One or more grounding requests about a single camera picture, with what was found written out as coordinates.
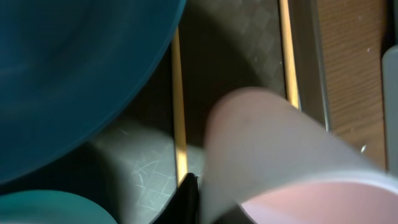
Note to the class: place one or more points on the light blue small bowl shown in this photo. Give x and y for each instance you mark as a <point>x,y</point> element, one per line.
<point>50,206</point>

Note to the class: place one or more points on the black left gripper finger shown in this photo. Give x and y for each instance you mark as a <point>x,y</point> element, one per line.
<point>183,206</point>

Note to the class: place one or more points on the grey dishwasher rack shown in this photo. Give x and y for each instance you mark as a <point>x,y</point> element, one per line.
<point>389,77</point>

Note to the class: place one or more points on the brown serving tray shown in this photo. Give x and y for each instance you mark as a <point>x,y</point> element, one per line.
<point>128,167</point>

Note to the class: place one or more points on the right wooden chopstick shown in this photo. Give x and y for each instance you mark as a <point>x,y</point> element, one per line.
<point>288,54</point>

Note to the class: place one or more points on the white cup pink inside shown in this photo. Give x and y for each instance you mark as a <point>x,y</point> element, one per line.
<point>277,165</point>

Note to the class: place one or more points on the left wooden chopstick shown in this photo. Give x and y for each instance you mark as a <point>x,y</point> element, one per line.
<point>178,112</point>

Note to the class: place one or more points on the wooden chopstick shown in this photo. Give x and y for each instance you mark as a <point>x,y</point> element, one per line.
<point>288,54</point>
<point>178,112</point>

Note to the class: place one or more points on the dark blue plate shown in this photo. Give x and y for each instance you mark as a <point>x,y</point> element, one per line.
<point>69,67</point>

